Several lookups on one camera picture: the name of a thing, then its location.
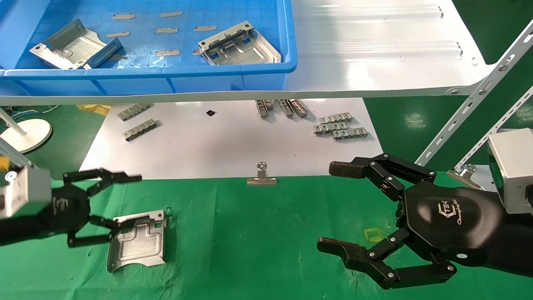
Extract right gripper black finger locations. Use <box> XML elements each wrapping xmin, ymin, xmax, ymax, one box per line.
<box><xmin>329</xmin><ymin>153</ymin><xmax>436</xmax><ymax>201</ymax></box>
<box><xmin>317</xmin><ymin>227</ymin><xmax>458</xmax><ymax>290</ymax></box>

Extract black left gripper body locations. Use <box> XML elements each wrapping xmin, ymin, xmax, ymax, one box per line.
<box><xmin>40</xmin><ymin>183</ymin><xmax>91</xmax><ymax>236</ymax></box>

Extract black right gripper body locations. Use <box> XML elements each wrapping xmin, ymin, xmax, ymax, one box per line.
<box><xmin>396</xmin><ymin>181</ymin><xmax>507</xmax><ymax>268</ymax></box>

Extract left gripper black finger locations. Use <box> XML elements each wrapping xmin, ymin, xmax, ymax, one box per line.
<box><xmin>67</xmin><ymin>215</ymin><xmax>141</xmax><ymax>248</ymax></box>
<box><xmin>62</xmin><ymin>168</ymin><xmax>142</xmax><ymax>197</ymax></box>

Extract grey sheet metal bracket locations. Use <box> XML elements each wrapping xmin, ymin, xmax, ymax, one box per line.
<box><xmin>197</xmin><ymin>21</ymin><xmax>282</xmax><ymax>66</ymax></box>
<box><xmin>107</xmin><ymin>210</ymin><xmax>167</xmax><ymax>273</ymax></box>
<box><xmin>29</xmin><ymin>19</ymin><xmax>124</xmax><ymax>70</ymax></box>

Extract yellow plastic bag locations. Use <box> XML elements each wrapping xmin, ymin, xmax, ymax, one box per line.
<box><xmin>76</xmin><ymin>104</ymin><xmax>112</xmax><ymax>116</ymax></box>

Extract white round stand base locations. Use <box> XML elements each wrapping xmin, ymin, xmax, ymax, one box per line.
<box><xmin>0</xmin><ymin>106</ymin><xmax>53</xmax><ymax>154</ymax></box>

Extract blue plastic bin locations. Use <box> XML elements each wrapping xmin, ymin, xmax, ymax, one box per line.
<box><xmin>0</xmin><ymin>0</ymin><xmax>299</xmax><ymax>97</ymax></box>

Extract green table cloth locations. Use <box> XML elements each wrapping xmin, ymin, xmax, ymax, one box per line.
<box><xmin>0</xmin><ymin>175</ymin><xmax>533</xmax><ymax>300</ymax></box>

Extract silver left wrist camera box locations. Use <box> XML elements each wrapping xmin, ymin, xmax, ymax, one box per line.
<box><xmin>0</xmin><ymin>166</ymin><xmax>53</xmax><ymax>220</ymax></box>

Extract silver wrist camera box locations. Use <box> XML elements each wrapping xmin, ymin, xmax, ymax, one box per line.
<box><xmin>0</xmin><ymin>166</ymin><xmax>53</xmax><ymax>220</ymax></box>
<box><xmin>487</xmin><ymin>128</ymin><xmax>533</xmax><ymax>214</ymax></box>

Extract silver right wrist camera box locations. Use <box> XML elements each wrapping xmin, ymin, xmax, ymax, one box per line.
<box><xmin>487</xmin><ymin>128</ymin><xmax>533</xmax><ymax>214</ymax></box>

